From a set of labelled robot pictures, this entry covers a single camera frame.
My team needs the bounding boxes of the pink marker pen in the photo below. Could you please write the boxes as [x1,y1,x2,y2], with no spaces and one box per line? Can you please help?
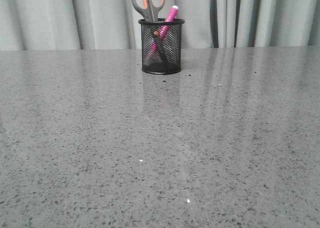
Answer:
[147,5,179,60]

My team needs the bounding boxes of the grey orange scissors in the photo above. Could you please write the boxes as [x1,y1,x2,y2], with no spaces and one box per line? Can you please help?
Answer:
[130,0,169,66]

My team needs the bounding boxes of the black mesh pen holder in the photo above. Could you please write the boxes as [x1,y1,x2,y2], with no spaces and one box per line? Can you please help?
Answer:
[138,18,185,75]

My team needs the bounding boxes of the grey curtain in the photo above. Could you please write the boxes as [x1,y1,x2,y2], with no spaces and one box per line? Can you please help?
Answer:
[0,0,320,51]

